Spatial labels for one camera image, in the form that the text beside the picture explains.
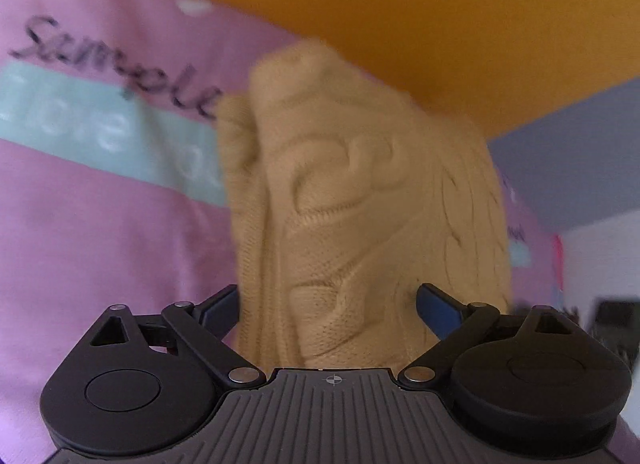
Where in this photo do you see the orange headboard panel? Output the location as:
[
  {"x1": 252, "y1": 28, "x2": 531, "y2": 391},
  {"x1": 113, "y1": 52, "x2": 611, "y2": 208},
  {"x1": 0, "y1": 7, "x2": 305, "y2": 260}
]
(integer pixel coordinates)
[{"x1": 49, "y1": 0, "x2": 640, "y2": 141}]

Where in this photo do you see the pink printed bed sheet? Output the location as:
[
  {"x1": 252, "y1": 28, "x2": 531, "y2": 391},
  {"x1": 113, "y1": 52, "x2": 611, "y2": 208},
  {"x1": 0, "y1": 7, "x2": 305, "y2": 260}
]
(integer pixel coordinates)
[{"x1": 1, "y1": 0, "x2": 555, "y2": 463}]

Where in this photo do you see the beige cable-knit sweater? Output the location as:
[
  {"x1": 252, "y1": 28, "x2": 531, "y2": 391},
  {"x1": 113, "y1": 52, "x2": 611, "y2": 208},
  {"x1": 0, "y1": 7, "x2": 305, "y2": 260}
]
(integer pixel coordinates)
[{"x1": 216, "y1": 40, "x2": 512, "y2": 371}]

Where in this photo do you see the grey headboard panel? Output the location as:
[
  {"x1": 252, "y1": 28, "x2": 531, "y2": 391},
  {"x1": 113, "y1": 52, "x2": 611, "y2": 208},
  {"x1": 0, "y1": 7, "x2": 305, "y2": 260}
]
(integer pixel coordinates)
[{"x1": 489, "y1": 78, "x2": 639, "y2": 232}]

